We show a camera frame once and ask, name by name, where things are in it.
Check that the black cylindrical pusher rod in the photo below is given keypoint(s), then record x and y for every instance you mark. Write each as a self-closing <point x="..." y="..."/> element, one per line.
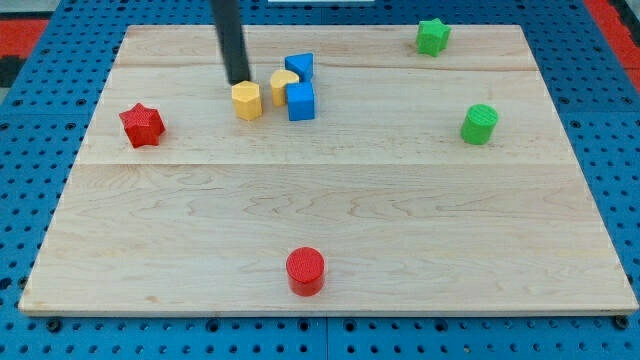
<point x="229" y="30"/>

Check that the yellow hexagon block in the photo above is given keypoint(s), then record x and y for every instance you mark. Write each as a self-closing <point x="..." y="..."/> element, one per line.
<point x="247" y="101"/>

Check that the blue cube block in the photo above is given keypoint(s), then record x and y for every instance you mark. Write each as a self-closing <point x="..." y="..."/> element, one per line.
<point x="301" y="101"/>

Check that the yellow heart block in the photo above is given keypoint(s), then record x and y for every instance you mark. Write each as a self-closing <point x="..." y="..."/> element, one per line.
<point x="279" y="80"/>

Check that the blue triangle block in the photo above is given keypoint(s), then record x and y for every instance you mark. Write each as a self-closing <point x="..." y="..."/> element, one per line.
<point x="302" y="65"/>

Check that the red star block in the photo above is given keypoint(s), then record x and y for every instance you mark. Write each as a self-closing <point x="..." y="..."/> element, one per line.
<point x="142" y="125"/>

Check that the green star block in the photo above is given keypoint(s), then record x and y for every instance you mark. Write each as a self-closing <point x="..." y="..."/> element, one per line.
<point x="432" y="37"/>

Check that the red cylinder block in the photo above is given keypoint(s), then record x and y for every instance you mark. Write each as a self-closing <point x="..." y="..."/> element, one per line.
<point x="305" y="267"/>

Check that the wooden board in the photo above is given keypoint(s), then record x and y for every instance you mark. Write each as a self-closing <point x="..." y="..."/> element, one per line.
<point x="411" y="219"/>

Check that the green cylinder block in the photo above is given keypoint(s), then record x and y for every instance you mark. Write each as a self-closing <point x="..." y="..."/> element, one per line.
<point x="479" y="123"/>

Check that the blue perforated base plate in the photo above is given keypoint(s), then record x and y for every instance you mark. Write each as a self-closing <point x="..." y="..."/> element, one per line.
<point x="45" y="114"/>

